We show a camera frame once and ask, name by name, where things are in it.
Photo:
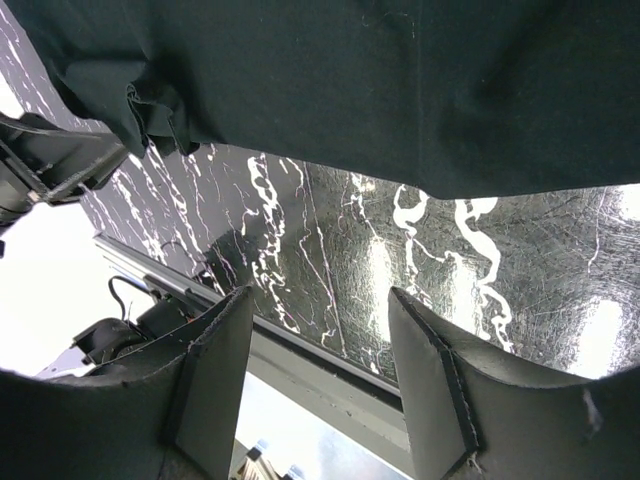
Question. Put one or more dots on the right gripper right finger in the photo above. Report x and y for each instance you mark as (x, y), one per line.
(474, 411)

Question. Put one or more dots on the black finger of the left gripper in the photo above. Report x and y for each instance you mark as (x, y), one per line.
(41, 163)

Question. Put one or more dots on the black marbled table mat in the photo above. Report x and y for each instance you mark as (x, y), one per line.
(552, 277)

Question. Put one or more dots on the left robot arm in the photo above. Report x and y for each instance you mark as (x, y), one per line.
(110, 338)

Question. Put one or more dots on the black t shirt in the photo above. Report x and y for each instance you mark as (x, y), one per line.
(461, 99)

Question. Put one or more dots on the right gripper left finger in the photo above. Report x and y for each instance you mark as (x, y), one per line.
(168, 410)

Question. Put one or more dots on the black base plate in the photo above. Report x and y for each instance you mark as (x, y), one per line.
(317, 416)

